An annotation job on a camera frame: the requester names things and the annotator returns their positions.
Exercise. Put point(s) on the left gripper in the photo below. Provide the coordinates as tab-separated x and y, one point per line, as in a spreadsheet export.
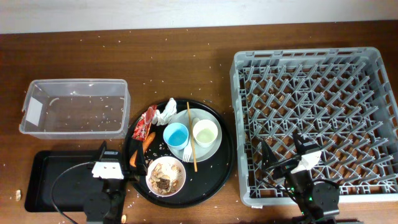
140	170

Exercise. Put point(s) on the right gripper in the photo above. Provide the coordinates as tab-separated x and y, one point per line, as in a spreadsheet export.
284	167

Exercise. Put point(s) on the orange carrot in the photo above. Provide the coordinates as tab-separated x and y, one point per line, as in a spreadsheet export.
145	146

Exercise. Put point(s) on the red snack wrapper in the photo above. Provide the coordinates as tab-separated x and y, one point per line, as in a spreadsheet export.
141	131

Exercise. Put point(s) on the pink bowl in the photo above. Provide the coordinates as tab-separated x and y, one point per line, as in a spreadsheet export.
170	160

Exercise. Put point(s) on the food scraps pile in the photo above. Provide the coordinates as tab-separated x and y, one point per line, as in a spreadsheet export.
165	179

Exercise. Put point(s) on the white tissue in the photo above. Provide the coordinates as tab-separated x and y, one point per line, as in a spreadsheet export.
163	118

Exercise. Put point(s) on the blue cup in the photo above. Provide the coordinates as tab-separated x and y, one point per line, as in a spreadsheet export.
176	136

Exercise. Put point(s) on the white plastic fork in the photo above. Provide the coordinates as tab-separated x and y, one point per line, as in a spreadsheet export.
187	152

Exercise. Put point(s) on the wooden chopstick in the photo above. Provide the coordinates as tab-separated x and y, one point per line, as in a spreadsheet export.
192	138

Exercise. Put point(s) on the white cup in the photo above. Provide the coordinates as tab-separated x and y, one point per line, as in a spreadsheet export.
205	132

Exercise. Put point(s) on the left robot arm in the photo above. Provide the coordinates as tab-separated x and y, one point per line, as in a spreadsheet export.
106	205

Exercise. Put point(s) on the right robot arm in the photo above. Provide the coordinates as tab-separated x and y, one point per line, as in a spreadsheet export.
317	199

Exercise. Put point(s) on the grey dishwasher rack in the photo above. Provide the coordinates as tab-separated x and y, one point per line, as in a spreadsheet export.
340	98

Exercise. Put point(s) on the peanut on table bottom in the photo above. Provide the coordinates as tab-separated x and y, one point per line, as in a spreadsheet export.
123	218

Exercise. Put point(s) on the peanut on table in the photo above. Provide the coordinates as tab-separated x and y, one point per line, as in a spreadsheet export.
123	218
18	195

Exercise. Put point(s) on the clear plastic bin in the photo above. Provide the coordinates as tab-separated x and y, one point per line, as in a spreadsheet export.
76	108

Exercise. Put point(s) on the round black serving tray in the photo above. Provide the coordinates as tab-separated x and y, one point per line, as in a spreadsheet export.
199	186

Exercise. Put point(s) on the black rectangular tray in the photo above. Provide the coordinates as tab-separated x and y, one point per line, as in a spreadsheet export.
70	191

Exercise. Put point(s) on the peanut on table left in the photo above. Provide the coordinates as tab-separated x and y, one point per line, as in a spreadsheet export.
18	195

